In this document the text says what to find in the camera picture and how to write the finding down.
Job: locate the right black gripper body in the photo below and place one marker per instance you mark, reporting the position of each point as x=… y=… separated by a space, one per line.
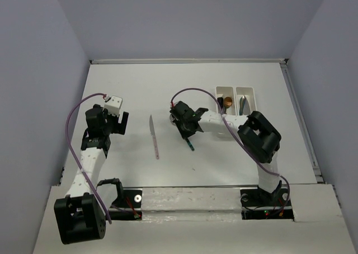
x=184 y=131

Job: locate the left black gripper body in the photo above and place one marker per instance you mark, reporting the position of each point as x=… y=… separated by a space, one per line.
x=108 y=128

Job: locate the silver spoon teal handle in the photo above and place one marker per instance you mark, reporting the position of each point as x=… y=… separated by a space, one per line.
x=190 y=145

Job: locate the silver knife pink handle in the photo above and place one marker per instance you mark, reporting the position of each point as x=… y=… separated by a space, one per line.
x=152 y=132

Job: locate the black spoon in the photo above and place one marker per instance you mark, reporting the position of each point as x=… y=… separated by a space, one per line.
x=220 y=100

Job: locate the copper spoon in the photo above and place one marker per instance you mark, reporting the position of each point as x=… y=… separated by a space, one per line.
x=227 y=102

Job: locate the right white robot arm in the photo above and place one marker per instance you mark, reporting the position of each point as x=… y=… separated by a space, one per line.
x=254 y=132

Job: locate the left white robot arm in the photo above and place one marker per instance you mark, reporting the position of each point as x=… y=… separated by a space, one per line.
x=83 y=213

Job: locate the white two-compartment container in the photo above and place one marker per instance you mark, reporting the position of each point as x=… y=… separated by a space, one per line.
x=237 y=103

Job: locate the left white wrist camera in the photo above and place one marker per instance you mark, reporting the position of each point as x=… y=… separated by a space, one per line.
x=113 y=105

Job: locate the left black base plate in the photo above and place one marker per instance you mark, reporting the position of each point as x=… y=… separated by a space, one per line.
x=129 y=207

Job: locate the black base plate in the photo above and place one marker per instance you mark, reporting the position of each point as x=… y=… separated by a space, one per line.
x=255 y=206
x=129 y=207

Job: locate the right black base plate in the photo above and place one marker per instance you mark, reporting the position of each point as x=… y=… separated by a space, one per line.
x=255 y=206

